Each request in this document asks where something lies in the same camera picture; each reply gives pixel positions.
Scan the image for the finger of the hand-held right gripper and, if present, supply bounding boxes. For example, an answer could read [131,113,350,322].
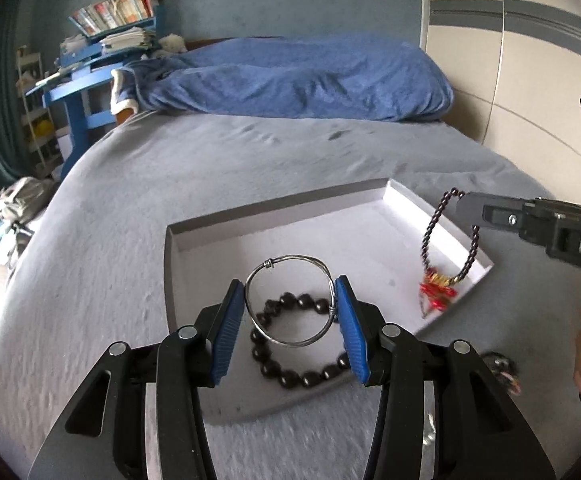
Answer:
[457,191,526,241]

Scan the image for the row of books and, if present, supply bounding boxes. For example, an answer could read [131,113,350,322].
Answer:
[68,0,164,38]

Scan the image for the grey bag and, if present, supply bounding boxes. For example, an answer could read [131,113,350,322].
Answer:
[0,176,57,272]

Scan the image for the white plush toy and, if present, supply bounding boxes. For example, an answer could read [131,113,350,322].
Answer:
[162,33,189,54]

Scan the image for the white wardrobe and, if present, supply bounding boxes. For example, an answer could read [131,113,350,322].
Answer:
[421,0,581,211]

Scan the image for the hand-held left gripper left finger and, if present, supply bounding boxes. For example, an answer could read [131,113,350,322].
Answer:
[26,279,248,480]

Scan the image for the blue blanket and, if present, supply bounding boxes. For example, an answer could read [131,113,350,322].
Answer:
[112,36,455,124]

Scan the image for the stack of papers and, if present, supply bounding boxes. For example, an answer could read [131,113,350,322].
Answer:
[60,27,158,56]

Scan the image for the white storage rack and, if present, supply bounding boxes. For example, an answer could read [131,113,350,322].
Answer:
[15,46,64,179]

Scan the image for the blue shelf with books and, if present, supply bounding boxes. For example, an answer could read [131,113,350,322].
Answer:
[24,15,167,173]

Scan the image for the silver wire bangle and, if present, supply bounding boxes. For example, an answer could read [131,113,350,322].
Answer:
[244,257,339,349]

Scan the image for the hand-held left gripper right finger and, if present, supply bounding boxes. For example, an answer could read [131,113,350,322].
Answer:
[333,275,556,480]

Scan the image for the white shallow tray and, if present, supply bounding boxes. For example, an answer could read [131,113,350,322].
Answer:
[164,177,494,424]

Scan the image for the black bead bracelet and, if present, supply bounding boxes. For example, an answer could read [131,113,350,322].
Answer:
[249,292,354,389]

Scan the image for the dark bead necklace red charms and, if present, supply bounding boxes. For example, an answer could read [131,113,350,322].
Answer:
[417,188,482,319]

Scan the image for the dark beaded jewelry piece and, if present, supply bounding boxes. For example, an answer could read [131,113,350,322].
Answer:
[479,352,522,395]

